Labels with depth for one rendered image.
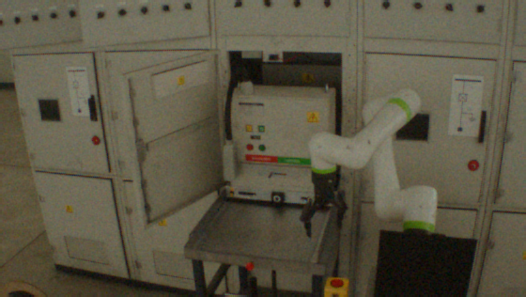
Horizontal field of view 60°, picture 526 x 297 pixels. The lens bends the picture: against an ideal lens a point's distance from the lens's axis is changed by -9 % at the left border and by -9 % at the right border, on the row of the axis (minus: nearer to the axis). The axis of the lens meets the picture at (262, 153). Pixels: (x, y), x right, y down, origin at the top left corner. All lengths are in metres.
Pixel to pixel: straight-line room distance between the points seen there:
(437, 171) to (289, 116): 0.79
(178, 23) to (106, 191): 1.19
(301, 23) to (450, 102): 0.80
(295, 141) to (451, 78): 0.79
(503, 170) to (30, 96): 2.74
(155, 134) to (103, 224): 1.11
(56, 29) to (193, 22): 0.82
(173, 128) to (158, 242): 0.96
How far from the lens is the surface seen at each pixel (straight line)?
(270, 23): 2.42
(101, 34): 2.52
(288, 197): 2.46
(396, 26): 2.34
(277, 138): 2.36
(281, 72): 3.12
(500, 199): 2.65
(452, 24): 2.35
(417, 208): 1.97
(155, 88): 2.25
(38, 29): 2.93
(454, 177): 2.56
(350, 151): 1.71
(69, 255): 3.65
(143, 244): 3.21
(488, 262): 2.84
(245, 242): 2.20
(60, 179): 3.33
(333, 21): 2.36
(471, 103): 2.44
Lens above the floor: 2.01
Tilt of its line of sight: 22 degrees down
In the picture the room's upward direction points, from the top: 2 degrees counter-clockwise
